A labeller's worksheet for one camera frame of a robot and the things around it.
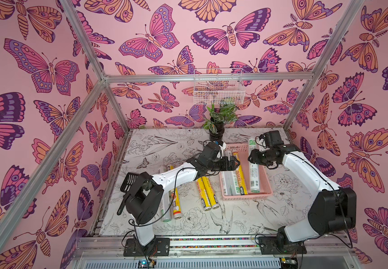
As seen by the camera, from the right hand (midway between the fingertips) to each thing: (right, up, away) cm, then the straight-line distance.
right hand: (249, 158), depth 87 cm
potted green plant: (-15, +23, +8) cm, 28 cm away
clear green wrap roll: (-41, -25, -8) cm, 49 cm away
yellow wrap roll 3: (-4, -12, +3) cm, 13 cm away
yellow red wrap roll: (-38, -20, -1) cm, 43 cm away
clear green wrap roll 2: (+1, -6, -6) cm, 8 cm away
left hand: (-8, -2, -5) cm, 10 cm away
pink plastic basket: (+10, -18, +3) cm, 20 cm away
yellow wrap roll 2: (-19, -20, -2) cm, 28 cm away
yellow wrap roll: (-24, -18, -1) cm, 30 cm away
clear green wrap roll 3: (-11, -11, +5) cm, 16 cm away
